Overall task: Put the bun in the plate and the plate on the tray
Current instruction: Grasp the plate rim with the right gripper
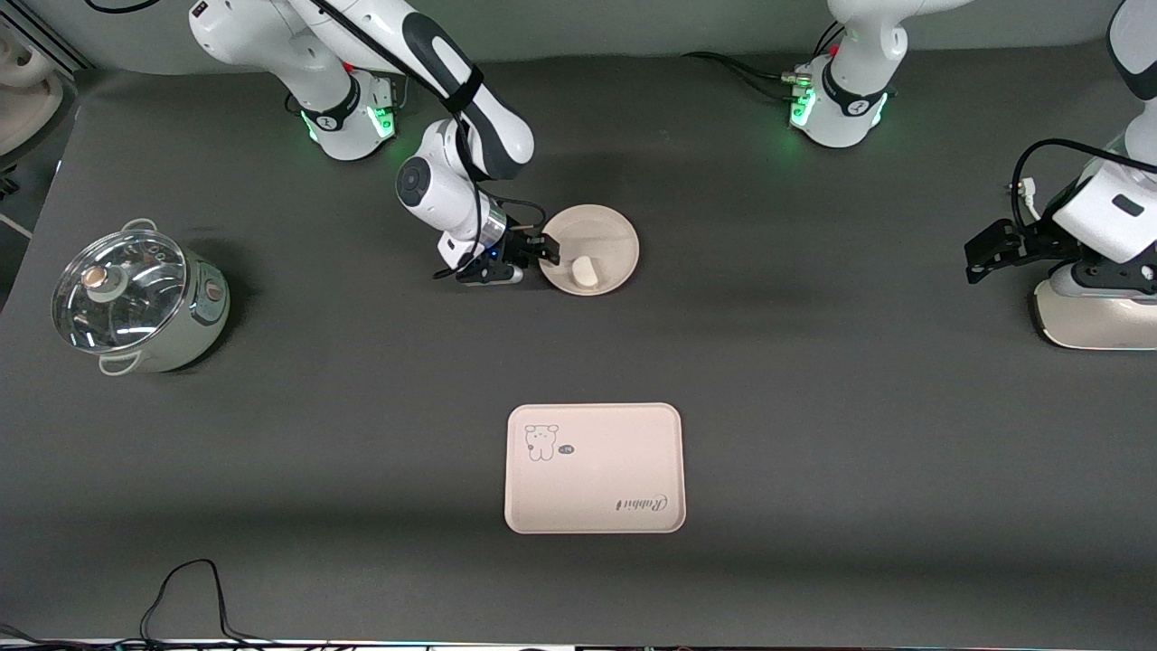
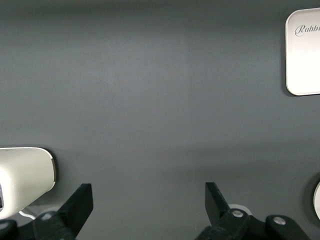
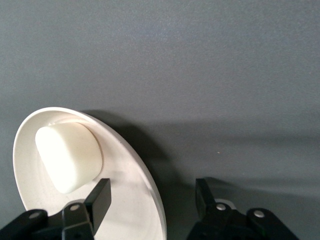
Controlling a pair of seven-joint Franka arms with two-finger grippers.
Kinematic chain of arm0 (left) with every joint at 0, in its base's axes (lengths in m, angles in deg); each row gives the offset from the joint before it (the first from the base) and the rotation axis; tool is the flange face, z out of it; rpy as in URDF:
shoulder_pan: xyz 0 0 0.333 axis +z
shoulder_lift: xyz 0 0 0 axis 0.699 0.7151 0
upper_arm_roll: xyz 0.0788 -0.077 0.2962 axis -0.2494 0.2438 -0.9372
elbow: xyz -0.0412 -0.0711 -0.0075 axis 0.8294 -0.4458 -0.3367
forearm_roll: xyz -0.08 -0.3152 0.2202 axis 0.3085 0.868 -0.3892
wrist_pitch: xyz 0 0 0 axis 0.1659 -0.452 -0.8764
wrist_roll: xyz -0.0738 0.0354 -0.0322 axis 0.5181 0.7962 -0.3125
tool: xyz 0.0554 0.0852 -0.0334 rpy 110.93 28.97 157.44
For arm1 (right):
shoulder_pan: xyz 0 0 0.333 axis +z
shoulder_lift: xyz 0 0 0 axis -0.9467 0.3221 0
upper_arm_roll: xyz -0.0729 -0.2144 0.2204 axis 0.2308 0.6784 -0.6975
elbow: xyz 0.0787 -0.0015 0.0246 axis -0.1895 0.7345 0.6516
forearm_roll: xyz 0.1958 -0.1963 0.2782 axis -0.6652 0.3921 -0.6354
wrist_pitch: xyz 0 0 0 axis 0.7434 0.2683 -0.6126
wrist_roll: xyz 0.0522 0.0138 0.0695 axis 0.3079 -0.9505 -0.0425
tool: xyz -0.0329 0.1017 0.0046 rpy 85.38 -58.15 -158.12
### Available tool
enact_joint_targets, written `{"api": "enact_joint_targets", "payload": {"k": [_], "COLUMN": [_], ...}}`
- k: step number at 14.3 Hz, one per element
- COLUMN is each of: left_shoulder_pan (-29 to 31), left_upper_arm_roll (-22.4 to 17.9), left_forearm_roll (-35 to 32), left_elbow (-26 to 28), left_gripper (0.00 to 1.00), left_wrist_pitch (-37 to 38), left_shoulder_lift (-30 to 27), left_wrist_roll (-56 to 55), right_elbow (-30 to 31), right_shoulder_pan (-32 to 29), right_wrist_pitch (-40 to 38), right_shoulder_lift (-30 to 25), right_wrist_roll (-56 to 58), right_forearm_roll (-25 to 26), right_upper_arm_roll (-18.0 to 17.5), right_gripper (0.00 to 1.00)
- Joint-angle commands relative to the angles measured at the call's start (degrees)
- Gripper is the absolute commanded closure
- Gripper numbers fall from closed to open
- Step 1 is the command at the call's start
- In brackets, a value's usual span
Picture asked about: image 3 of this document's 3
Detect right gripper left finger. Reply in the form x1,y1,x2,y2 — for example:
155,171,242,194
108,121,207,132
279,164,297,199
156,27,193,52
60,177,112,240

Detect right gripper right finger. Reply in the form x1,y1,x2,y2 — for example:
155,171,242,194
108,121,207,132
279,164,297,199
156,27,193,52
195,177,240,240

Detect round beige plate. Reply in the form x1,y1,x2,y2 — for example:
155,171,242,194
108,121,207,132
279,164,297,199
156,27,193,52
12,106,167,240

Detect white steamed bun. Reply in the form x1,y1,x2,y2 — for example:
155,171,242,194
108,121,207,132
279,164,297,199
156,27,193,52
34,122,104,195

